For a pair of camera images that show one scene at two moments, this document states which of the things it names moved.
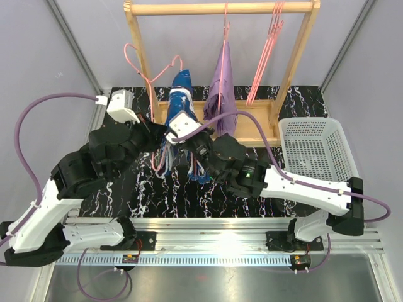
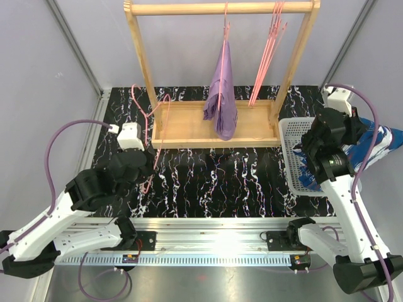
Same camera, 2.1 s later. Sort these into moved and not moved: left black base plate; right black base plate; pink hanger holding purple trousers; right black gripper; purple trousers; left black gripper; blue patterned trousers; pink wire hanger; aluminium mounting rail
Moved: blue patterned trousers; left black gripper; pink wire hanger; right black gripper
Not moved: aluminium mounting rail; right black base plate; pink hanger holding purple trousers; purple trousers; left black base plate
